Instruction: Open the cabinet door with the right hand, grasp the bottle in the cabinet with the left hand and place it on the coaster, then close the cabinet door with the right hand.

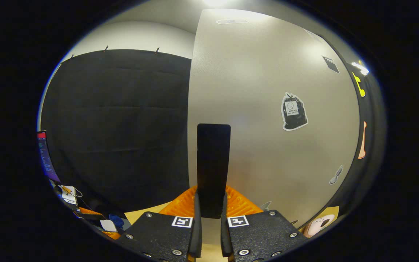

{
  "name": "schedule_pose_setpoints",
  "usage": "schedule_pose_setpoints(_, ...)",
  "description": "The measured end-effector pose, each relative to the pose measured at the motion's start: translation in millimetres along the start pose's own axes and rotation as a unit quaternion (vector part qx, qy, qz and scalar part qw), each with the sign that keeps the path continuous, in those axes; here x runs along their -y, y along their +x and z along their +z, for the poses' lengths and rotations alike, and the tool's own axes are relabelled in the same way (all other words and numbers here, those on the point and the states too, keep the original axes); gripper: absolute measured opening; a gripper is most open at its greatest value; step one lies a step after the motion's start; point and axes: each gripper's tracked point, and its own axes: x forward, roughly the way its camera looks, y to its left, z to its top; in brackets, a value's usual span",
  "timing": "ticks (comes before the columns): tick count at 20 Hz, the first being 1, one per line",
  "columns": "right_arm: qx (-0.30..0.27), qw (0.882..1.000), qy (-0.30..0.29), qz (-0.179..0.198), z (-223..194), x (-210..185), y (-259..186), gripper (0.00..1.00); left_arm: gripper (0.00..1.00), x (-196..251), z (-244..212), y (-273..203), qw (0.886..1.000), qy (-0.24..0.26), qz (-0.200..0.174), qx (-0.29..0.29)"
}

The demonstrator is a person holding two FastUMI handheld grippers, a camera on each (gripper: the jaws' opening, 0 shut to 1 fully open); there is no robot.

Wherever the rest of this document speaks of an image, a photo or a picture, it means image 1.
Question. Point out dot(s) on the small ceiling light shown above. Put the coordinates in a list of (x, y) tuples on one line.
[(360, 68)]

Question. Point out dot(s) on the small white card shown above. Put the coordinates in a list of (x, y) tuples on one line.
[(108, 225)]

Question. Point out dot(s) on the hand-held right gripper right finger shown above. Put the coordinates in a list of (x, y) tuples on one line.
[(225, 236)]

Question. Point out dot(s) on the black backdrop cloth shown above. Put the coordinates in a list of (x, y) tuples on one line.
[(115, 127)]

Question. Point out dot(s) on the white plush toy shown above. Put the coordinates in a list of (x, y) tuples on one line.
[(316, 226)]

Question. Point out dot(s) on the computer monitor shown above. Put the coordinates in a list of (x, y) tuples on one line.
[(46, 156)]

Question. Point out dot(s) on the beige cabinet door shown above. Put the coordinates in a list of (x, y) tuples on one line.
[(253, 72)]

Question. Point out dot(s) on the white paper sheet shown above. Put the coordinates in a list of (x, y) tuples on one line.
[(68, 194)]

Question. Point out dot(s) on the large ceiling light panel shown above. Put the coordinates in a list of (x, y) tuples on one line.
[(215, 2)]

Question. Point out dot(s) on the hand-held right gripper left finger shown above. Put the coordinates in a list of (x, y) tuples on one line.
[(196, 236)]

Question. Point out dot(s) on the blue cloth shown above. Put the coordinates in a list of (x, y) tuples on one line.
[(117, 220)]

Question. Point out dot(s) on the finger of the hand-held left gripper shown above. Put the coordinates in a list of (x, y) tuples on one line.
[(89, 215), (112, 235)]

